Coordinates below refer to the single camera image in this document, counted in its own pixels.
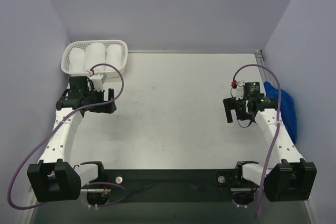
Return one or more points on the rolled white towel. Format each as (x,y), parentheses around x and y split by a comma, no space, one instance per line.
(95,54)
(76,58)
(114,56)

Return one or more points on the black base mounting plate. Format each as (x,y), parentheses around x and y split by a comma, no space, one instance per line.
(169,186)

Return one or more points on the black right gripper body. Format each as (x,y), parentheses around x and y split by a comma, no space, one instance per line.
(234,107)

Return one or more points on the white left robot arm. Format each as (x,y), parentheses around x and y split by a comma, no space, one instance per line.
(53,178)

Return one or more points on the aluminium right side rail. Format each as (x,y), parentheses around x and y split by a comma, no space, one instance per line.
(260,61)

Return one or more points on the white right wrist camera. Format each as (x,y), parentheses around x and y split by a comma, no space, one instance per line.
(237,89)

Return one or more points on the white plastic mesh basket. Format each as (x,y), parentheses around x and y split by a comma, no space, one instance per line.
(110,72)

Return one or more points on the left rolled white towel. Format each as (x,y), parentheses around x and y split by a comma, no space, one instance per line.
(76,58)

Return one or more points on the right rolled white towel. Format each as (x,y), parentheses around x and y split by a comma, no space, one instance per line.
(114,56)

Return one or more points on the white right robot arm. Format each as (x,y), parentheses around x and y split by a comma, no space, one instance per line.
(285,174)

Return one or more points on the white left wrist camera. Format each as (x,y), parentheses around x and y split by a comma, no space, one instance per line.
(96,81)

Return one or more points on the middle rolled white towel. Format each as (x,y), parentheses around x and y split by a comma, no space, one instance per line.
(95,54)

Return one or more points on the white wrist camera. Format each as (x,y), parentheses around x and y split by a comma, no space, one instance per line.
(237,89)
(96,81)

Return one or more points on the blue towel pile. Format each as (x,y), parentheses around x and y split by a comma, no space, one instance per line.
(287,109)

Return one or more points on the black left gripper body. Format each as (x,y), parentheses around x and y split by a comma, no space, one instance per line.
(105,102)

